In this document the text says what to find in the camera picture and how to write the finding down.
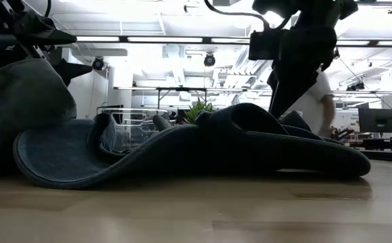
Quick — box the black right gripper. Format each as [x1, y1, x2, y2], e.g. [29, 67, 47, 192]
[267, 25, 337, 118]

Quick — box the black background desk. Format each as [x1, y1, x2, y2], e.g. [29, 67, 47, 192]
[360, 137, 392, 153]

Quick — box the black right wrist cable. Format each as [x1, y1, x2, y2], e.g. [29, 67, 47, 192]
[203, 0, 271, 32]

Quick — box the black computer monitor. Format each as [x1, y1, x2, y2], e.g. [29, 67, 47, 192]
[358, 107, 392, 134]

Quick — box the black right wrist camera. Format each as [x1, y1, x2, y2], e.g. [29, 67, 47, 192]
[248, 29, 282, 61]

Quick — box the black background table frame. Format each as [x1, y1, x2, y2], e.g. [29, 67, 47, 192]
[155, 86, 208, 109]

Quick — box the small green potted plant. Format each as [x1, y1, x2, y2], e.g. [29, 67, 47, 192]
[184, 99, 215, 125]

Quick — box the black metal table frame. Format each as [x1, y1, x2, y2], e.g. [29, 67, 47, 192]
[360, 150, 392, 163]

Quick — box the black round ceiling camera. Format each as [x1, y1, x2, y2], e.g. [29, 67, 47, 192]
[203, 53, 217, 68]
[92, 56, 106, 72]

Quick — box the black overhead light rail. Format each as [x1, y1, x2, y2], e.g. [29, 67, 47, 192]
[76, 34, 392, 48]

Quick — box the clear plastic bin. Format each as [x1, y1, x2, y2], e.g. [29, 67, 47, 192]
[96, 107, 169, 153]

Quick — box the person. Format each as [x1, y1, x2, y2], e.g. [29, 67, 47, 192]
[288, 70, 337, 139]

